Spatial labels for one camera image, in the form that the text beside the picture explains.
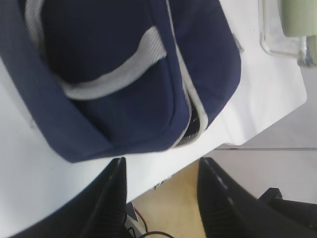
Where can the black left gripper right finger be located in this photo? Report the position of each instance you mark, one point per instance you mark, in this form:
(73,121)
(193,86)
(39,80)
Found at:
(228,211)

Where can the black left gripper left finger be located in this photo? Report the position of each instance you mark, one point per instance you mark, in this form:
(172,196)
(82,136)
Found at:
(96,212)

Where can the navy blue lunch bag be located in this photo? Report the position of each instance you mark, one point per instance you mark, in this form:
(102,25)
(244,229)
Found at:
(104,78)

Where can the green lidded glass container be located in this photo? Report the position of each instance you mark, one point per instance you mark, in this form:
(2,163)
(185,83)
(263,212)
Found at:
(288,28)

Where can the black object under table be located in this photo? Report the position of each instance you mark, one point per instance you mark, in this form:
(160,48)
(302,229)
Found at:
(270,195)

